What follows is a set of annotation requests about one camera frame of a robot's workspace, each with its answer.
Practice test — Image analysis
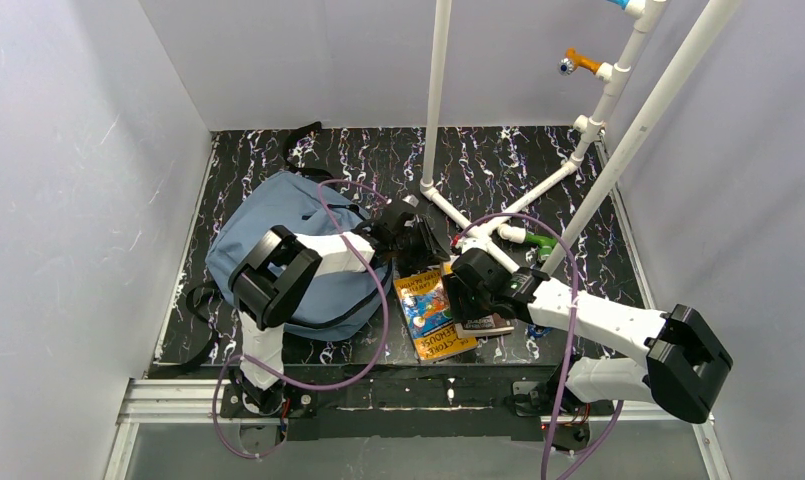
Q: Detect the beige paperback book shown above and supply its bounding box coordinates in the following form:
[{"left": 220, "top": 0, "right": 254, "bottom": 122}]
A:
[{"left": 440, "top": 261, "right": 516, "bottom": 340}]

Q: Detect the light blue student backpack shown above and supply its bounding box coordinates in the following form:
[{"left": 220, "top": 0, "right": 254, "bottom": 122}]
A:
[{"left": 153, "top": 121, "right": 395, "bottom": 379}]

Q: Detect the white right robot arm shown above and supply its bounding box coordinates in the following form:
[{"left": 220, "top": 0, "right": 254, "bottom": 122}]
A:
[{"left": 444, "top": 248, "right": 733, "bottom": 424}]

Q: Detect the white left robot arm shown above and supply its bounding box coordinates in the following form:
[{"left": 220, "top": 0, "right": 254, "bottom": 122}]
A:
[{"left": 227, "top": 197, "right": 450, "bottom": 397}]

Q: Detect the colourful blue storey book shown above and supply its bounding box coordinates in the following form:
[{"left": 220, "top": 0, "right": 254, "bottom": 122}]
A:
[{"left": 393, "top": 270, "right": 478, "bottom": 363}]

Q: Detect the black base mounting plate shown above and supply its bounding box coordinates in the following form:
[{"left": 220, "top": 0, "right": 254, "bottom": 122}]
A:
[{"left": 203, "top": 360, "right": 682, "bottom": 444}]

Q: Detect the orange blue pipe valve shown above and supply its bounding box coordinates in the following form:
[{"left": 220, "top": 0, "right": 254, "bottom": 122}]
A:
[{"left": 558, "top": 48, "right": 602, "bottom": 76}]

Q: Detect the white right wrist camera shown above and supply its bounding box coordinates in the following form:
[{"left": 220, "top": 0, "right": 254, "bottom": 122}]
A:
[{"left": 450, "top": 234, "right": 490, "bottom": 256}]

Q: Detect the aluminium rail frame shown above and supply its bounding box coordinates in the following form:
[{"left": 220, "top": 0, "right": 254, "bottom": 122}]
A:
[{"left": 103, "top": 374, "right": 735, "bottom": 480}]

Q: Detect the white pvc pipe frame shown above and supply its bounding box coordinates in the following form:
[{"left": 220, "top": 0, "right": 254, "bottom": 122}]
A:
[{"left": 420, "top": 0, "right": 740, "bottom": 273}]

